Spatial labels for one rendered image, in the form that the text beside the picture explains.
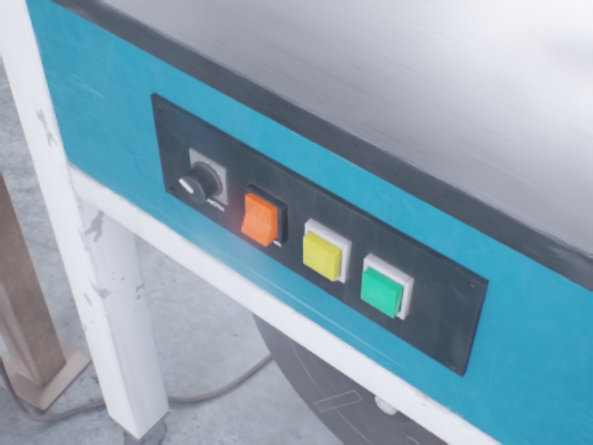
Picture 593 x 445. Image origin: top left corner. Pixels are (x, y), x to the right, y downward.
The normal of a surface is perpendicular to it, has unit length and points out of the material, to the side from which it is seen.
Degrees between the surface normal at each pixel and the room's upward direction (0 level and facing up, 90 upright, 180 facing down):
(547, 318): 90
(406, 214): 90
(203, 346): 0
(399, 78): 0
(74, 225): 90
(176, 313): 0
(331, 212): 90
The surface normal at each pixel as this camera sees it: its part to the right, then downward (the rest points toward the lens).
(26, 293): 0.85, 0.39
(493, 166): 0.00, -0.68
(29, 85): -0.63, 0.57
